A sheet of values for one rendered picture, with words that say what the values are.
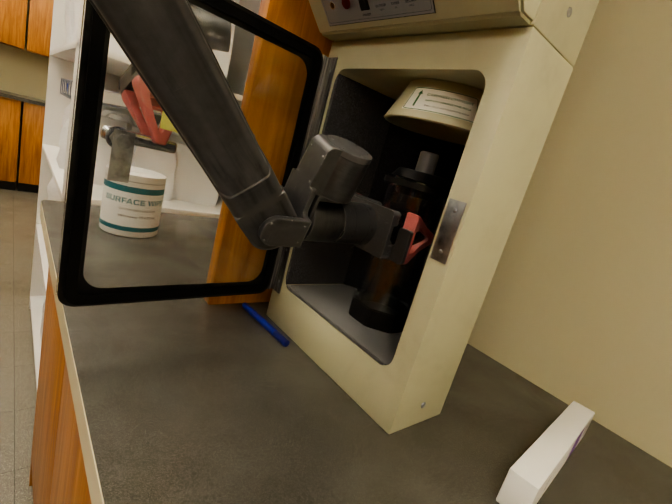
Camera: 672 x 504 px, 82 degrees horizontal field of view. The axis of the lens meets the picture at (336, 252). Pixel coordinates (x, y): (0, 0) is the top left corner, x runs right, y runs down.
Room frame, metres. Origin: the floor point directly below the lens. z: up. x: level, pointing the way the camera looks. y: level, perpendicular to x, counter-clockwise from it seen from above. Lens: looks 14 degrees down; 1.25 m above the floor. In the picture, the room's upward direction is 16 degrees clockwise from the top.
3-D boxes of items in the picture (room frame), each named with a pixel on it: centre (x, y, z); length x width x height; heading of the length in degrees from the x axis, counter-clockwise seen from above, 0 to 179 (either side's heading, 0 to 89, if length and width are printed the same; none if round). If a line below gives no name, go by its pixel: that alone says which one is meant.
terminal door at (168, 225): (0.52, 0.20, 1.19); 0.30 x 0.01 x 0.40; 137
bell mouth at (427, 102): (0.58, -0.10, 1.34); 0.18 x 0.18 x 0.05
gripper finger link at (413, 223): (0.53, -0.09, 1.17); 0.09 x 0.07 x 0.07; 132
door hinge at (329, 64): (0.64, 0.09, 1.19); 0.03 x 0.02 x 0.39; 42
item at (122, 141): (0.43, 0.26, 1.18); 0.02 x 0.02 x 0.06; 47
